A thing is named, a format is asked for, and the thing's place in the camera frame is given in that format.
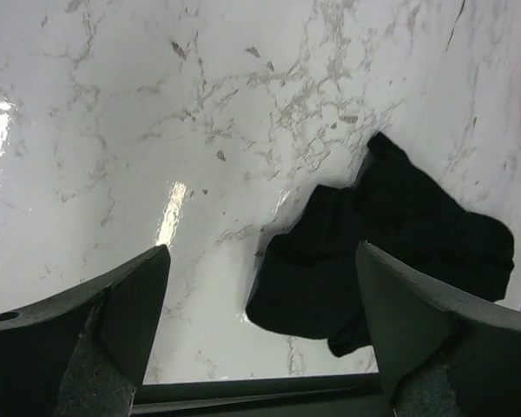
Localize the black t shirt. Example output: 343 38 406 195
246 133 514 357

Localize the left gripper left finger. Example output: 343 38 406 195
0 245 171 416

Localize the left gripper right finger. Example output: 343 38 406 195
356 242 521 416

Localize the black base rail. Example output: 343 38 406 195
131 374 394 416

